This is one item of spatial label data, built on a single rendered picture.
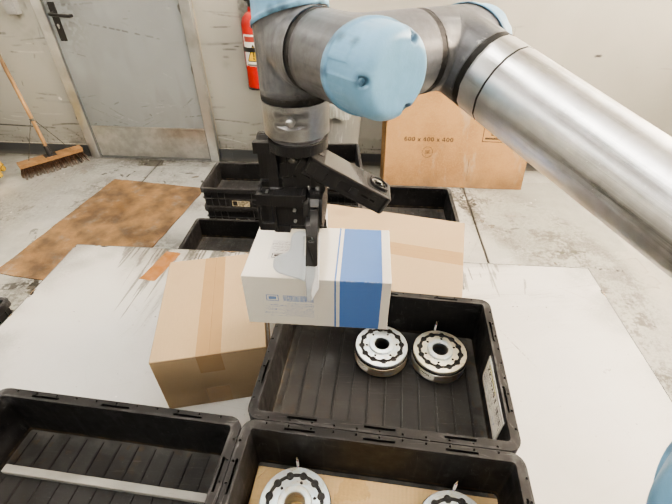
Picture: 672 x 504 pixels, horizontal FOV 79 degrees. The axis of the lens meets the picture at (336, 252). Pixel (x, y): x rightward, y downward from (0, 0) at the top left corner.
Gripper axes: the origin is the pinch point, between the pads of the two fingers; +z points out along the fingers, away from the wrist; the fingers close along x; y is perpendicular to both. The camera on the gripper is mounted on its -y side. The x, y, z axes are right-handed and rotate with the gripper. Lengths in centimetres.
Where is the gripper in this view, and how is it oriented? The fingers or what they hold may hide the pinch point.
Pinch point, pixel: (320, 266)
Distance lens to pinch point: 60.0
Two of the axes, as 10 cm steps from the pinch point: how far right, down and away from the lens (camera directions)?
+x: -0.7, 6.2, -7.8
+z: 0.1, 7.8, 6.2
